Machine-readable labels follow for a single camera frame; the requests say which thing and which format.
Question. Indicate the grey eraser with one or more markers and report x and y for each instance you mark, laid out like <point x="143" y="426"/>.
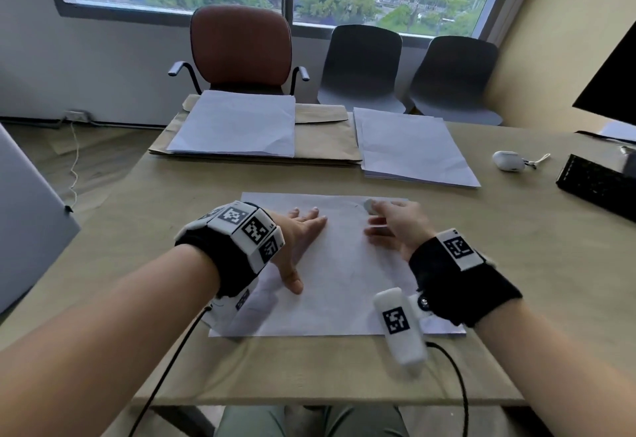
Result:
<point x="369" y="206"/>

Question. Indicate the flat white paper stack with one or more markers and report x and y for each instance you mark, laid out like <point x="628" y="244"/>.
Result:
<point x="410" y="146"/>

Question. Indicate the person's right forearm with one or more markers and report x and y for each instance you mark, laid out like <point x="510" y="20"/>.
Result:
<point x="561" y="377"/>

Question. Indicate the dark grey plastic chair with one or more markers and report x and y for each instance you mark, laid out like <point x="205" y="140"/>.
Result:
<point x="360" y="66"/>
<point x="454" y="79"/>

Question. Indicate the black keyboard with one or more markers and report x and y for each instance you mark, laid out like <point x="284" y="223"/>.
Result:
<point x="594" y="185"/>

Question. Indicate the wrist marker camera band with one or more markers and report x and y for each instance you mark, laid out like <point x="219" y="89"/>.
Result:
<point x="238" y="238"/>
<point x="462" y="277"/>

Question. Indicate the person's left thumb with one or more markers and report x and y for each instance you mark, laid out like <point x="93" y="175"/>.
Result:
<point x="292" y="276"/>

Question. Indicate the right wrist marker camera band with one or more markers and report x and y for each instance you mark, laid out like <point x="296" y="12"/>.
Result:
<point x="462" y="277"/>

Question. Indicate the white paper sheet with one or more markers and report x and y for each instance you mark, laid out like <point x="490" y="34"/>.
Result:
<point x="343" y="272"/>

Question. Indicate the grey laptop lid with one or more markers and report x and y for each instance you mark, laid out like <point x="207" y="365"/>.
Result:
<point x="30" y="223"/>

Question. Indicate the person's grey trousers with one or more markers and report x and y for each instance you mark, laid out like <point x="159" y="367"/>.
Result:
<point x="308" y="421"/>

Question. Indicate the black monitor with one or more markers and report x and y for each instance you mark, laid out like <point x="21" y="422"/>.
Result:
<point x="613" y="84"/>

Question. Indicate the person's left hand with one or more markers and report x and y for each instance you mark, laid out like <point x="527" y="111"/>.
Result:
<point x="293" y="238"/>

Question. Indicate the brown office chair with armrests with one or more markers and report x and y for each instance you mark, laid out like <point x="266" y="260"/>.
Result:
<point x="241" y="46"/>

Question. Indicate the white power strip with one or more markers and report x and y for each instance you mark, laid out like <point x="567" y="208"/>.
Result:
<point x="77" y="115"/>

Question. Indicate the creased white paper stack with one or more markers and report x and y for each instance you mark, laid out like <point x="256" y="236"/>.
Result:
<point x="233" y="123"/>

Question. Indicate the left wrist marker camera band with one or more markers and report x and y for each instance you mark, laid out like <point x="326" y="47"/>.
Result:
<point x="238" y="238"/>

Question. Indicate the brown paper envelope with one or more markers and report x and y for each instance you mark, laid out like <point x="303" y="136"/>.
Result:
<point x="325" y="141"/>

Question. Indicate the person's right fingers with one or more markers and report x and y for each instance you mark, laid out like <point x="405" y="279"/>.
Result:
<point x="380" y="233"/>

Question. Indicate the white paper under monitor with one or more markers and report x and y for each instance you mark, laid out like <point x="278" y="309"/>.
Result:
<point x="620" y="131"/>

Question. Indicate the person's right hand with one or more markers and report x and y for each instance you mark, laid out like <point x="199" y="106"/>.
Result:
<point x="405" y="228"/>

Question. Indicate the person's left middle finger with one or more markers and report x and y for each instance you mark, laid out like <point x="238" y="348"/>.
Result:
<point x="309" y="215"/>

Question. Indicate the person's left forearm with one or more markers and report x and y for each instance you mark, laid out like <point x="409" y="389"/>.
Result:
<point x="99" y="332"/>

